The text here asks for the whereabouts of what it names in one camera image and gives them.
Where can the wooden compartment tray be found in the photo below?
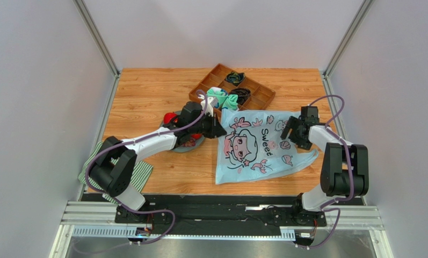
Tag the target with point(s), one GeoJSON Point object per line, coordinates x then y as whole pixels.
{"type": "Point", "coordinates": [261, 95]}

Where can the green striped cloth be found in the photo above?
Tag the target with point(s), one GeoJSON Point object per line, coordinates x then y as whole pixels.
{"type": "Point", "coordinates": [140, 175]}

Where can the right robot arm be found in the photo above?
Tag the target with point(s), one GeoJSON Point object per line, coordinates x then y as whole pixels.
{"type": "Point", "coordinates": [344, 172]}

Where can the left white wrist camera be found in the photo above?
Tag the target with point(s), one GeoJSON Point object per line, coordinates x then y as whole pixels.
{"type": "Point", "coordinates": [208, 103]}

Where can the red apple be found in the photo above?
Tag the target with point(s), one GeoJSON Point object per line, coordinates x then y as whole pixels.
{"type": "Point", "coordinates": [170, 118]}

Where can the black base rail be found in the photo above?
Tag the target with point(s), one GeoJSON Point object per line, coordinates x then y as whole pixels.
{"type": "Point", "coordinates": [221, 215]}

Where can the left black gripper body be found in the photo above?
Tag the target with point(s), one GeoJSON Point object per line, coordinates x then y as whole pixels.
{"type": "Point", "coordinates": [203, 127]}

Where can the light blue cartoon plastic bag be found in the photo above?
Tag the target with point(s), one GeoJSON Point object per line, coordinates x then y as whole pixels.
{"type": "Point", "coordinates": [252, 149]}

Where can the red-orange pear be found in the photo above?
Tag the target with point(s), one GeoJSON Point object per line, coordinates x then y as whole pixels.
{"type": "Point", "coordinates": [196, 136]}

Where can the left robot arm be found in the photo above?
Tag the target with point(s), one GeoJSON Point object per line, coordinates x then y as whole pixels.
{"type": "Point", "coordinates": [112, 167]}

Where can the black patterned sock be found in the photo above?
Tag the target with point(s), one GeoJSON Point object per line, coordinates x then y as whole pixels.
{"type": "Point", "coordinates": [240, 95]}

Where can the teal sock with blue logo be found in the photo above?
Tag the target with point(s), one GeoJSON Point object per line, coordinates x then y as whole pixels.
{"type": "Point", "coordinates": [219, 94]}

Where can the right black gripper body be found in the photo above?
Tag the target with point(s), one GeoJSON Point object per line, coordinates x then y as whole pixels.
{"type": "Point", "coordinates": [296, 130]}

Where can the dark blue-yellow sock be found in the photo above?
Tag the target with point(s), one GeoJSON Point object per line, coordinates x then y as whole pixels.
{"type": "Point", "coordinates": [235, 78]}

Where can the purple grape bunch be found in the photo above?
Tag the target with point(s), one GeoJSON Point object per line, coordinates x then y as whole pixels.
{"type": "Point", "coordinates": [190, 143]}

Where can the teal and white sock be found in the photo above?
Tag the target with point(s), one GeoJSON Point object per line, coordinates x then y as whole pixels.
{"type": "Point", "coordinates": [230, 103]}

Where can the grey-green round plate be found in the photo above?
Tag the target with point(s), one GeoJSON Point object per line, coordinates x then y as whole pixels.
{"type": "Point", "coordinates": [181, 149]}

